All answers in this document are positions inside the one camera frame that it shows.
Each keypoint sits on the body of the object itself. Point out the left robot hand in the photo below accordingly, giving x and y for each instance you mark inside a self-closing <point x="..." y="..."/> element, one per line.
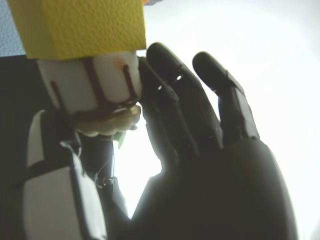
<point x="212" y="187"/>

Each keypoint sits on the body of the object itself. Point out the chocolate drip toy cake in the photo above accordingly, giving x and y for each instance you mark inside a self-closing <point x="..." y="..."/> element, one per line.
<point x="75" y="85"/>

